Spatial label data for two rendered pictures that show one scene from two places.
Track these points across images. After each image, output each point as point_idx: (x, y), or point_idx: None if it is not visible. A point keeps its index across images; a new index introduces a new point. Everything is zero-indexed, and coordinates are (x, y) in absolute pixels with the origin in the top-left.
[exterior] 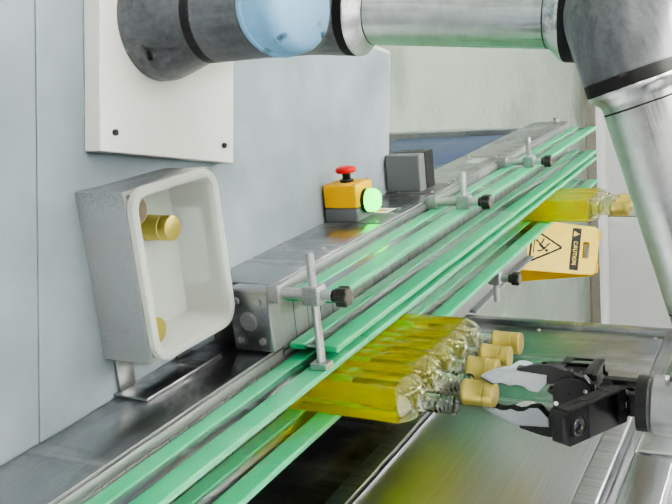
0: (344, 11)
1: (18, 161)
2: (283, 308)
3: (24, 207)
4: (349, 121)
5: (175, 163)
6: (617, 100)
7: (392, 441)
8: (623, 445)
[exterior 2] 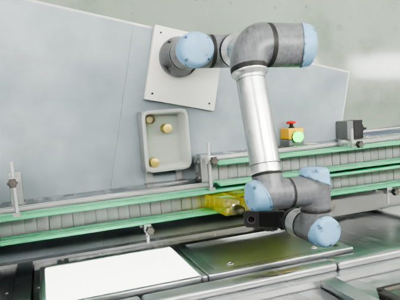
0: (221, 50)
1: (115, 99)
2: (211, 166)
3: (115, 113)
4: (307, 102)
5: (187, 108)
6: (234, 78)
7: (247, 233)
8: (327, 255)
